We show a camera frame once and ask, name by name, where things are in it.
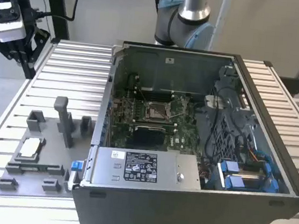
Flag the black open PC case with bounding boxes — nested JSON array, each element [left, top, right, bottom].
[[68, 36, 299, 224]]

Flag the CPU socket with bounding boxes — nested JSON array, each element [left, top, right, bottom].
[[144, 100, 171, 123]]

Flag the green motherboard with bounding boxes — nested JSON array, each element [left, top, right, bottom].
[[106, 86, 208, 158]]

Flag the RAM slot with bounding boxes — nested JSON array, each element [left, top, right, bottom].
[[133, 117, 178, 131]]

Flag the CPU silver square plate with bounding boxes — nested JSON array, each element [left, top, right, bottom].
[[18, 137, 42, 157]]

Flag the hard disk in blue carrier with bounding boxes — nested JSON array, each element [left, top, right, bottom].
[[65, 158, 85, 192]]

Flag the silver power supply with label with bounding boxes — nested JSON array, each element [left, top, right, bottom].
[[87, 143, 205, 197]]

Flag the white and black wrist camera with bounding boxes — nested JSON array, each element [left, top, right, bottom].
[[0, 0, 28, 46]]

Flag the black plastic drive cage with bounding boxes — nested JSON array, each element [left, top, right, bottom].
[[189, 62, 268, 184]]

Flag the thin wire locking lever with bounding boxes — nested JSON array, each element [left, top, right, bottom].
[[169, 110, 188, 121], [135, 85, 150, 102]]

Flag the black box between tables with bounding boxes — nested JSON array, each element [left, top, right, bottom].
[[277, 76, 299, 95]]

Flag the metal socket cover frame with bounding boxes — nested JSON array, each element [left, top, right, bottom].
[[146, 91, 175, 106]]

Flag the blue disk carrier in case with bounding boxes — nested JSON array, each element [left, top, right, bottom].
[[223, 160, 239, 174], [223, 174, 246, 191]]

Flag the grey parts rack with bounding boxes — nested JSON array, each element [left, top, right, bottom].
[[0, 89, 99, 206]]

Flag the black graphics card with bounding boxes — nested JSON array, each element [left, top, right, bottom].
[[130, 123, 167, 149]]

